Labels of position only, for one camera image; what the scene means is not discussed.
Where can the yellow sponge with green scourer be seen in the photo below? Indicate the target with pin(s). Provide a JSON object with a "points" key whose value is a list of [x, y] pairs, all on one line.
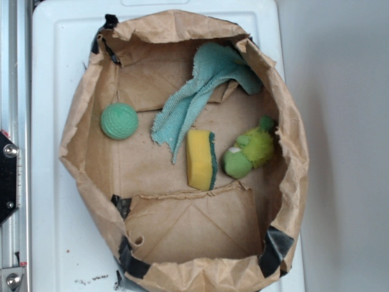
{"points": [[201, 159]]}

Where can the brown paper bag bin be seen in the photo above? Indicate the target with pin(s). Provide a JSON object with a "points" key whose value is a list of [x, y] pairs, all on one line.
{"points": [[166, 235]]}

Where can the white plastic tray lid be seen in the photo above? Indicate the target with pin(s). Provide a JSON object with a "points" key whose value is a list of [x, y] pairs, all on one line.
{"points": [[68, 253]]}

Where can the teal terry cloth rag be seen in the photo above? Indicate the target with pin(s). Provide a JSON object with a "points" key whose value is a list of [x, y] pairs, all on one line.
{"points": [[213, 65]]}

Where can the green dimpled ball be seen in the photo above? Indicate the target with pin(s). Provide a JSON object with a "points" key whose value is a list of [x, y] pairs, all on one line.
{"points": [[119, 121]]}

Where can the aluminium frame rail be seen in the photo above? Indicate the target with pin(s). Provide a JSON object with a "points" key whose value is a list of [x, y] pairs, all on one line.
{"points": [[16, 21]]}

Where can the black mounting bracket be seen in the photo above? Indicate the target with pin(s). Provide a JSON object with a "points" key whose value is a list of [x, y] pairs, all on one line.
{"points": [[9, 177]]}

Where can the green plush frog toy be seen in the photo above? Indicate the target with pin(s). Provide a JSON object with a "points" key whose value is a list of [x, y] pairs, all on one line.
{"points": [[251, 150]]}

